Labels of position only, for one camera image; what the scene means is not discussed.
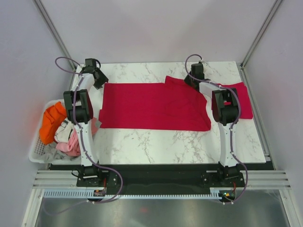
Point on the right aluminium frame post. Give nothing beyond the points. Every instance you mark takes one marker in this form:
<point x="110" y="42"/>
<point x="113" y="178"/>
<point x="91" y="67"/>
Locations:
<point x="261" y="32"/>

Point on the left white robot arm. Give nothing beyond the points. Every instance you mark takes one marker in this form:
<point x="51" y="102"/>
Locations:
<point x="79" y="111"/>

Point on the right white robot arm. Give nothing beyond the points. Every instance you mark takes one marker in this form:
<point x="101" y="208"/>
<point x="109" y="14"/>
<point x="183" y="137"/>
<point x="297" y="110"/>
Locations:
<point x="226" y="112"/>

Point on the aluminium frame post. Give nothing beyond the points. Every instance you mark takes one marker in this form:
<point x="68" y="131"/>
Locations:
<point x="51" y="26"/>
<point x="261" y="32"/>

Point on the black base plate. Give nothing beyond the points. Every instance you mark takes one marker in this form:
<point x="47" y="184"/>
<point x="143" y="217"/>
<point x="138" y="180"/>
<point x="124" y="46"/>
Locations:
<point x="167" y="179"/>

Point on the white plastic laundry basket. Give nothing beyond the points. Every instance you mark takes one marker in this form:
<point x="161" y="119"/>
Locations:
<point x="37" y="147"/>

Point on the white printed t-shirt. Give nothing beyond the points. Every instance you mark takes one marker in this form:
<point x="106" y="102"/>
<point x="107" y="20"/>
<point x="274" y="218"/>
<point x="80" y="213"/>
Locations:
<point x="64" y="131"/>

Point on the pink t-shirt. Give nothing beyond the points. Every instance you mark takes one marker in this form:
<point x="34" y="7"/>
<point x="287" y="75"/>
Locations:
<point x="72" y="147"/>

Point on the left aluminium frame post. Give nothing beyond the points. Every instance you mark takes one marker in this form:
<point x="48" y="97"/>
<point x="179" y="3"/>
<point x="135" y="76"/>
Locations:
<point x="51" y="26"/>

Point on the folded red t-shirt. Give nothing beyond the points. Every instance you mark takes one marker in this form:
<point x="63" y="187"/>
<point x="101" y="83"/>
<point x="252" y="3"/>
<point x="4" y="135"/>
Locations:
<point x="243" y="96"/>

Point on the dusty rose t-shirt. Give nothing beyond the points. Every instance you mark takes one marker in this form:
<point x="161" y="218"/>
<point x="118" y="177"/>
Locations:
<point x="95" y="125"/>

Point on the grey t-shirt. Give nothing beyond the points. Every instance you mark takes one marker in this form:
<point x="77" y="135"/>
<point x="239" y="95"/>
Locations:
<point x="51" y="153"/>

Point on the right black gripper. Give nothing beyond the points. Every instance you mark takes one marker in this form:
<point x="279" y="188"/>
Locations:
<point x="186" y="79"/>

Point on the red t-shirt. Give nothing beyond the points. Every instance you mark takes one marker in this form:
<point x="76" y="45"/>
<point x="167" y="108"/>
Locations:
<point x="243" y="96"/>
<point x="171" y="105"/>

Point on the orange t-shirt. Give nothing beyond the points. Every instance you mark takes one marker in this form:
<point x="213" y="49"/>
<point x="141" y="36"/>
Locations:
<point x="53" y="116"/>

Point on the white slotted cable duct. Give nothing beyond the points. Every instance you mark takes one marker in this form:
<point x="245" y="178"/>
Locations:
<point x="105" y="194"/>

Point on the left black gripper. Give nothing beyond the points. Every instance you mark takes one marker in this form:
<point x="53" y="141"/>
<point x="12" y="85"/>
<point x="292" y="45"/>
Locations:
<point x="104" y="79"/>

